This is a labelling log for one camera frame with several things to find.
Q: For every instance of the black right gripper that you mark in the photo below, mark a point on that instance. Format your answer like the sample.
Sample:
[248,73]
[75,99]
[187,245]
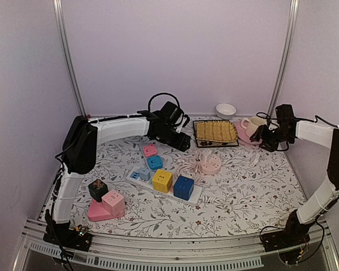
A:
[261,133]

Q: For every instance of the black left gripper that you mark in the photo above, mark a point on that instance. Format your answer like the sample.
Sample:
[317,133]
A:
[181,144]

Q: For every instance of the pink adapter plug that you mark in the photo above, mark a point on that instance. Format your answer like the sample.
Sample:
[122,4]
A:
[150,150]

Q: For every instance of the cyan adapter plug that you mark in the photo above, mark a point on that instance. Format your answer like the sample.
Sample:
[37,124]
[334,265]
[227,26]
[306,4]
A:
[155,162]

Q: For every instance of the pink round power socket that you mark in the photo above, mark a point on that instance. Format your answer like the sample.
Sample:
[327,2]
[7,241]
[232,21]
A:
[209,164]

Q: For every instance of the white charger plug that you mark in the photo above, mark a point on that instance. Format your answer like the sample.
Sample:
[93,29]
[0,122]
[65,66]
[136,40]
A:
[205,154]

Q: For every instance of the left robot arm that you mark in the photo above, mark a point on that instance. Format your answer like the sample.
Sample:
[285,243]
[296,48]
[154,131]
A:
[79,155]

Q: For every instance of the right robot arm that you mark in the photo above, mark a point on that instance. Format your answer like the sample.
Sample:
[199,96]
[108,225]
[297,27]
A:
[327,193]

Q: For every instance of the yellow cube socket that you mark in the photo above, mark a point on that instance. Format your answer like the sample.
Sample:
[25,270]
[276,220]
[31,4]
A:
[162,181]

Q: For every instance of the dark blue cube socket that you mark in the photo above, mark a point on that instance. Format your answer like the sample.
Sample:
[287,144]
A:
[183,188]

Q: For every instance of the dark green cube socket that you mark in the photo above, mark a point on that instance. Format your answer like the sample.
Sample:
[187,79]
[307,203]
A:
[97,190]

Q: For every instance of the pink cube socket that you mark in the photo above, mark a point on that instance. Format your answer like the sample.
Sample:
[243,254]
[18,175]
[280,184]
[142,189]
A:
[113,202]

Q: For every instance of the cream textured mug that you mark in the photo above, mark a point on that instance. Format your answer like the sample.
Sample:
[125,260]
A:
[251,124]

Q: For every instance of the pink round plate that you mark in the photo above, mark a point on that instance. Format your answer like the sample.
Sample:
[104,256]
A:
[242,135]

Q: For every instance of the woven bamboo tray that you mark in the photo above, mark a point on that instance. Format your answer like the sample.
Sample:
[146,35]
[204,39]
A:
[221,131]

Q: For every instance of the square floral plate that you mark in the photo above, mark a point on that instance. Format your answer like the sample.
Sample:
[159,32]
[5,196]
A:
[209,144]

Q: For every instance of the white ceramic bowl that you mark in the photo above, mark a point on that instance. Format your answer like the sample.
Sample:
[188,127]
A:
[225,111]

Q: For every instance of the light blue cube adapter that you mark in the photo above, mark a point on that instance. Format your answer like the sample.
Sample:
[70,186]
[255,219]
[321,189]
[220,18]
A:
[144,174]

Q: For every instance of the white long power strip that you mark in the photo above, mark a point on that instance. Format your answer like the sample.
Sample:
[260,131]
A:
[133,178]

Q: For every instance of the pink triangular wedge block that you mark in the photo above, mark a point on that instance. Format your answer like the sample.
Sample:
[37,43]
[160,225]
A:
[97,213]

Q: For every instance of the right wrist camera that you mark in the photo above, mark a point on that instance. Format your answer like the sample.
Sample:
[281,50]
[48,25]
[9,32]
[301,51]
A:
[284,113]

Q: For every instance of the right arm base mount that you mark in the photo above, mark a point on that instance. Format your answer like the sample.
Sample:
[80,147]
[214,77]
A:
[284,238]

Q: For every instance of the aluminium front rail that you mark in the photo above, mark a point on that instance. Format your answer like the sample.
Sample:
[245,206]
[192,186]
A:
[116,252]

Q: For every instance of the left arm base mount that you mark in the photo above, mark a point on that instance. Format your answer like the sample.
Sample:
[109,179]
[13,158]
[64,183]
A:
[61,234]

